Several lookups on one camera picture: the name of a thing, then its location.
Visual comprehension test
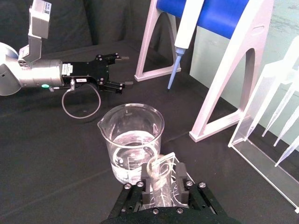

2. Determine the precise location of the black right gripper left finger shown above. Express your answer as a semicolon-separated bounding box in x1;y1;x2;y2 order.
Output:
108;162;154;219

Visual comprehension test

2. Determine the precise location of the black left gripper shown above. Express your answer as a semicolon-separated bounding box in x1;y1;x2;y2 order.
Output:
60;53;134;95

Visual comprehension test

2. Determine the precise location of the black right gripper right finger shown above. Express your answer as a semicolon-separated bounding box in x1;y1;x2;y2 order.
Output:
175;162;228;217

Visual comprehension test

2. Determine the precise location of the clear glass test tube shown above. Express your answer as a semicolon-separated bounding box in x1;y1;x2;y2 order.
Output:
146;155;178;208

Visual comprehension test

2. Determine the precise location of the glass beaker with water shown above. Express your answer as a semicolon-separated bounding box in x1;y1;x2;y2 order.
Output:
97;103;165;185

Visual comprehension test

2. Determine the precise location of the blue pipette tip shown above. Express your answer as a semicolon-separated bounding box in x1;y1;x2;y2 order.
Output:
167;54;182;91

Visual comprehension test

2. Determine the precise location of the clear acrylic tip rack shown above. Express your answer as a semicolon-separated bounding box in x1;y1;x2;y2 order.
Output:
228;36;299;210

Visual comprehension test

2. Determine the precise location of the white pipette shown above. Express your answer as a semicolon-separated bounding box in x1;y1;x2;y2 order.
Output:
174;0;206;56

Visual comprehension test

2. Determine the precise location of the black table cloth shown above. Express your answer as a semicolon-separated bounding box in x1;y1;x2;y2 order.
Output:
0;0;299;224

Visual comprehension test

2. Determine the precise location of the clear pipette tip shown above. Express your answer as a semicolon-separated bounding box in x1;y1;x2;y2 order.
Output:
261;80;299;138
273;108;299;148
274;141;299;168

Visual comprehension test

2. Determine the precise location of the white pipette stand blue bar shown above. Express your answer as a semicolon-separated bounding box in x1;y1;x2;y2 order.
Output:
134;0;275;143

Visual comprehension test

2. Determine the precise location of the thin dark gripper cable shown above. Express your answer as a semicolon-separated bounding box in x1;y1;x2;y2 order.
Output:
52;78;102;119

